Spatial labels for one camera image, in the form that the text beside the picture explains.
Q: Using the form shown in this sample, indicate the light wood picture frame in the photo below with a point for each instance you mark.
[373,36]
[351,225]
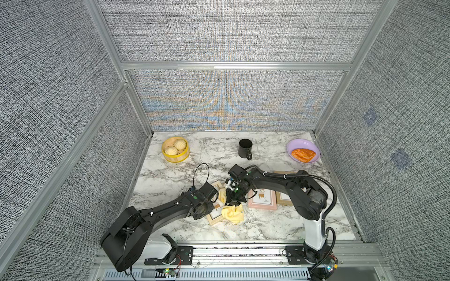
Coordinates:
[215,216]

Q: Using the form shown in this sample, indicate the black mug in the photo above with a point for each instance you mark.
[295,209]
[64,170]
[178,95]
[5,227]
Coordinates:
[245,147]

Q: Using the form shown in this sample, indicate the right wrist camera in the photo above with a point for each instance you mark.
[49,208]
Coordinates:
[237,173]

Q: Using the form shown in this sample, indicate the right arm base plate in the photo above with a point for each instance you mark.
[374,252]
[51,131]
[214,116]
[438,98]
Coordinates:
[295,254]

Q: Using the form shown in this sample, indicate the wooden picture frame deer print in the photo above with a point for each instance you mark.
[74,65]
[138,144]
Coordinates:
[283,199]

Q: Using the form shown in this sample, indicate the left steamed bun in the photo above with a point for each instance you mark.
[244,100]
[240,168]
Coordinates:
[171,150]

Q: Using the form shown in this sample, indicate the yellow microfibre cloth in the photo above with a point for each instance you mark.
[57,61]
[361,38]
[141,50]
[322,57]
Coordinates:
[233,214]

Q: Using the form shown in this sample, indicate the purple bowl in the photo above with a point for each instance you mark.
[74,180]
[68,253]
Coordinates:
[303,143]

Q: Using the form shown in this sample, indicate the steamed bun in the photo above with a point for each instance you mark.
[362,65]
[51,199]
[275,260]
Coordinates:
[171,150]
[180,144]

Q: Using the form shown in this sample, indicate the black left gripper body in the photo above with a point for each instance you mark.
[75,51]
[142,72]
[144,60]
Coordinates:
[208,208]

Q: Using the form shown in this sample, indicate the aluminium front rail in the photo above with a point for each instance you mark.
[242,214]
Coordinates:
[251,261]

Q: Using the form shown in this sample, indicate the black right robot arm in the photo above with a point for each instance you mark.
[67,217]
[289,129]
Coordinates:
[312,197]

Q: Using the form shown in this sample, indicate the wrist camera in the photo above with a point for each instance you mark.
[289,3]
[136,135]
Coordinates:
[237,173]
[209,192]

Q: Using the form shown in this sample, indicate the right steamed bun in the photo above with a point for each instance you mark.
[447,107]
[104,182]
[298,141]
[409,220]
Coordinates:
[180,144]

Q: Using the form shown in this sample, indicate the orange food in bowl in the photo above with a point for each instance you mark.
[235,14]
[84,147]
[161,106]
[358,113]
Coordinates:
[303,155]

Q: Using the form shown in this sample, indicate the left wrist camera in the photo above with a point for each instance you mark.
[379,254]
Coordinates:
[209,192]

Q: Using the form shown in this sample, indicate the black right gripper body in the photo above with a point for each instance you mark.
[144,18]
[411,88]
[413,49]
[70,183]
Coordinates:
[234,196]

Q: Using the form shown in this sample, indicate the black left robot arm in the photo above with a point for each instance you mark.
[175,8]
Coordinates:
[125,240]

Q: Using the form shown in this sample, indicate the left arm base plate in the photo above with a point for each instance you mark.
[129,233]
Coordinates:
[175,257]

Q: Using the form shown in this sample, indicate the pink picture frame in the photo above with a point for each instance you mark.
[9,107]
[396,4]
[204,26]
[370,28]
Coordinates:
[262,199]

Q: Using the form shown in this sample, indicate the yellow bamboo steamer basket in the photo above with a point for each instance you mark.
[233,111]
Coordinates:
[181,156]

